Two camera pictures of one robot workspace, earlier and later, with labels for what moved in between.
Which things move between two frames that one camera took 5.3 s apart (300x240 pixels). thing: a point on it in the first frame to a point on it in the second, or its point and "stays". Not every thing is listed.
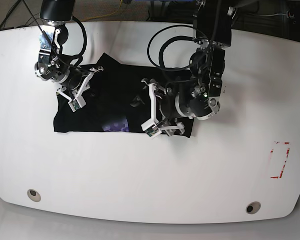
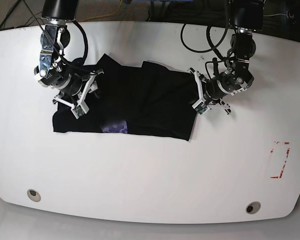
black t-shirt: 118,102 stays
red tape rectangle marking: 271,151 stays
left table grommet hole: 34,195 stays
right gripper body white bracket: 154,121 to 202,106
